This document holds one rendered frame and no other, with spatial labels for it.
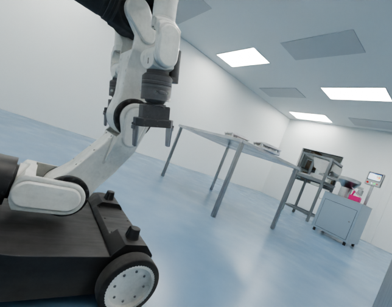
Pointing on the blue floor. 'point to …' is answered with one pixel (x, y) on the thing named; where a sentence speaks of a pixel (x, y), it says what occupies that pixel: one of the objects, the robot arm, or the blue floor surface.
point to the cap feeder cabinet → (341, 217)
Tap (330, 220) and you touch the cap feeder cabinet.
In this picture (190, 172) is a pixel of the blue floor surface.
